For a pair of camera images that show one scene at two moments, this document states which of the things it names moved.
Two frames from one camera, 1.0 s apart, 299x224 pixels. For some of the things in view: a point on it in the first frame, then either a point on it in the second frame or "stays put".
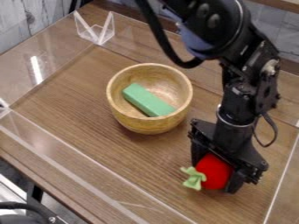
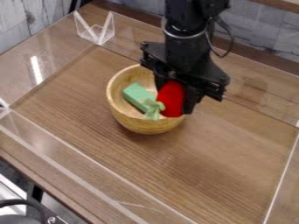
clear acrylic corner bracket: x=96 y=32 stays put
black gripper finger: x=235 y=182 to x=191 y=98
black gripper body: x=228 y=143 to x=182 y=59
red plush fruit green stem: x=211 y=174 to x=170 y=105
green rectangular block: x=147 y=101 stays put
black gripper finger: x=198 y=150 to x=159 y=82
